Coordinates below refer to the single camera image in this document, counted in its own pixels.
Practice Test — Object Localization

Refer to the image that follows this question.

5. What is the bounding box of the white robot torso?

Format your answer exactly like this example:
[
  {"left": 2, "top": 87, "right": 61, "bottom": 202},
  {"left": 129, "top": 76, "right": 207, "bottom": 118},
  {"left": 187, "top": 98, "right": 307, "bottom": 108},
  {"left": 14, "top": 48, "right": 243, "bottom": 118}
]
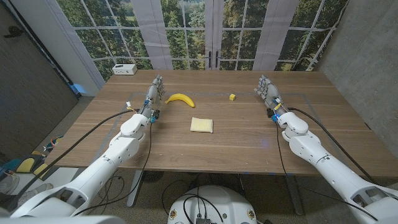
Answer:
[{"left": 167, "top": 185, "right": 258, "bottom": 224}]

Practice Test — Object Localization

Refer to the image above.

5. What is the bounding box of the pale yellow sponge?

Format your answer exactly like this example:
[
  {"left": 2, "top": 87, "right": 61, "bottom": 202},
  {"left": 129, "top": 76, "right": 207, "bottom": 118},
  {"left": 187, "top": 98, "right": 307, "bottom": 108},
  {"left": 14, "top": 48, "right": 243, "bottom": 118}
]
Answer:
[{"left": 190, "top": 116, "right": 214, "bottom": 134}]

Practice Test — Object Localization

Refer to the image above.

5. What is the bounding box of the dark perforated wall panel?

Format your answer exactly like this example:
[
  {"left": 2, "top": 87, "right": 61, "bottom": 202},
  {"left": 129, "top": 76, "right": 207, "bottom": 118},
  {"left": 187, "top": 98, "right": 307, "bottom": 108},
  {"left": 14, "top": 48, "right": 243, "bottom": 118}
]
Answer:
[{"left": 0, "top": 0, "right": 79, "bottom": 162}]

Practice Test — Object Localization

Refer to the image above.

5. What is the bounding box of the printed window backdrop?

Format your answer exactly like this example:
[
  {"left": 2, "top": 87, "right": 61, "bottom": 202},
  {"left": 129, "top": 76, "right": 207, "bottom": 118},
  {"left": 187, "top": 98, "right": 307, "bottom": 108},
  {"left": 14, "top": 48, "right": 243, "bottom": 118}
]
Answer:
[{"left": 55, "top": 0, "right": 349, "bottom": 82}]

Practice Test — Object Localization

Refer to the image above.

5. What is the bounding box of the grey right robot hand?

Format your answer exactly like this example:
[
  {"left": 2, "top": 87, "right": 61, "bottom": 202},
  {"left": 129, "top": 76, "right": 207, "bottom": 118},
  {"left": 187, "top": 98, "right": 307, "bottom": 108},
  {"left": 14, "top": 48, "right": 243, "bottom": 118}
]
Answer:
[{"left": 254, "top": 74, "right": 289, "bottom": 118}]

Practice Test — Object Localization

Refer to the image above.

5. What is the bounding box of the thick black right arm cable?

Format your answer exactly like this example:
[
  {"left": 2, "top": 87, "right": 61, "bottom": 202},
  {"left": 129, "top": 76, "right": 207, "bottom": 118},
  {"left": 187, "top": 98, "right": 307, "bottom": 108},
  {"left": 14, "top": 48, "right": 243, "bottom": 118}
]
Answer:
[{"left": 287, "top": 107, "right": 376, "bottom": 184}]

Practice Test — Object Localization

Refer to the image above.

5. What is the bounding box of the grey table leg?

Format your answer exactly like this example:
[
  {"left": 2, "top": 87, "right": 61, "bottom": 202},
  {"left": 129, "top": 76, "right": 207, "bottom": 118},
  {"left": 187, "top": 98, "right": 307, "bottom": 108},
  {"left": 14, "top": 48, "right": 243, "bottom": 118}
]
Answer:
[
  {"left": 285, "top": 175, "right": 305, "bottom": 217},
  {"left": 126, "top": 170, "right": 144, "bottom": 208}
]

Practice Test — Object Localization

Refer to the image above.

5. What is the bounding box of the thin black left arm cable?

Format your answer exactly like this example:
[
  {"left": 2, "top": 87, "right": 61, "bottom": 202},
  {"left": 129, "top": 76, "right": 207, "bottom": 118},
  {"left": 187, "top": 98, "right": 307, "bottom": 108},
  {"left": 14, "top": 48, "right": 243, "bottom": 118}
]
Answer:
[{"left": 73, "top": 121, "right": 154, "bottom": 217}]

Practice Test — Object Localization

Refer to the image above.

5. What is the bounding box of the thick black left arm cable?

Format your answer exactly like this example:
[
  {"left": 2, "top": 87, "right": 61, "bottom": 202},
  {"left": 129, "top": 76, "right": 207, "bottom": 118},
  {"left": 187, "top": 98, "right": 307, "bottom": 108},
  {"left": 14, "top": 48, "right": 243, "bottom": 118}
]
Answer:
[{"left": 6, "top": 108, "right": 141, "bottom": 212}]

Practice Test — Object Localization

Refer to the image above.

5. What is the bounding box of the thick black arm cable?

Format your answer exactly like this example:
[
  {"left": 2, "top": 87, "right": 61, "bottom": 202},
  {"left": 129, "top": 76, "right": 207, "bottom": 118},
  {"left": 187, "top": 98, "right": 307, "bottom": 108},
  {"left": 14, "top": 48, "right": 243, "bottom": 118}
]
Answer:
[
  {"left": 6, "top": 108, "right": 141, "bottom": 212},
  {"left": 287, "top": 107, "right": 376, "bottom": 184}
]

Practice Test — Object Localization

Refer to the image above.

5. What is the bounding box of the white power box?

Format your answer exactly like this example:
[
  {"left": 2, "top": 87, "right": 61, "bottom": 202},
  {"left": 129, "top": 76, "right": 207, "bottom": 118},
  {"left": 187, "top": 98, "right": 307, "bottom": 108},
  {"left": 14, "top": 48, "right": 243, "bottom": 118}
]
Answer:
[{"left": 112, "top": 63, "right": 138, "bottom": 76}]

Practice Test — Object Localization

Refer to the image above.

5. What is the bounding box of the yellow teal slipper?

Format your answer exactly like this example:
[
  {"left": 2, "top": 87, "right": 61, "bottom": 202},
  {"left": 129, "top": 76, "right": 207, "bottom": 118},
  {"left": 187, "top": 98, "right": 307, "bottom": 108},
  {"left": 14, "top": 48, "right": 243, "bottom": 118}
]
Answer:
[
  {"left": 32, "top": 162, "right": 50, "bottom": 179},
  {"left": 15, "top": 157, "right": 35, "bottom": 174}
]

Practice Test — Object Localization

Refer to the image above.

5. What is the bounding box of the yellow toy banana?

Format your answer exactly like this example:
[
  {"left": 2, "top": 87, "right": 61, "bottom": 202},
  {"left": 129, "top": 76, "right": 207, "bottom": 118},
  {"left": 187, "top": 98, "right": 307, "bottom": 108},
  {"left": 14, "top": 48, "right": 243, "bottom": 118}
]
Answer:
[{"left": 164, "top": 93, "right": 196, "bottom": 108}]

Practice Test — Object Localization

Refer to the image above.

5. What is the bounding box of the grey shoe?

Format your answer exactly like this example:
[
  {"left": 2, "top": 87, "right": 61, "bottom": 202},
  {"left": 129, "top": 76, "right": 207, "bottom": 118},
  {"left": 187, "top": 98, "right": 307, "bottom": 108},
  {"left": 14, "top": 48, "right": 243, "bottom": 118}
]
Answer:
[
  {"left": 17, "top": 182, "right": 54, "bottom": 203},
  {"left": 0, "top": 173, "right": 20, "bottom": 194}
]

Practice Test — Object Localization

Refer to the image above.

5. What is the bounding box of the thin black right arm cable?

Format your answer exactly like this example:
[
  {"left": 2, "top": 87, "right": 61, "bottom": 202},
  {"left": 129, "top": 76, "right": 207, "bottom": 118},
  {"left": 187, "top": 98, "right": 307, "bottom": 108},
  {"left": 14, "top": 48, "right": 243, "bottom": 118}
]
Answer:
[{"left": 275, "top": 121, "right": 379, "bottom": 222}]

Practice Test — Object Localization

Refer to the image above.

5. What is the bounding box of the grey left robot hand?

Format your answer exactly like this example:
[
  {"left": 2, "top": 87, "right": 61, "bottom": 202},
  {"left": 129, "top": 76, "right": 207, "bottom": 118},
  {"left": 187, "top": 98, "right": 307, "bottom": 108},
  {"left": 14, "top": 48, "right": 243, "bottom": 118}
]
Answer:
[{"left": 138, "top": 74, "right": 166, "bottom": 121}]

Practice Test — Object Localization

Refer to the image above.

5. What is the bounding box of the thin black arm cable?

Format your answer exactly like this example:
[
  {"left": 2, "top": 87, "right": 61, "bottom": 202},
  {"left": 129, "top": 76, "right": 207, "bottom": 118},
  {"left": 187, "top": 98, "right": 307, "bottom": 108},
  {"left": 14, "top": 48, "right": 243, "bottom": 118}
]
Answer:
[
  {"left": 73, "top": 121, "right": 154, "bottom": 217},
  {"left": 275, "top": 121, "right": 379, "bottom": 222}
]

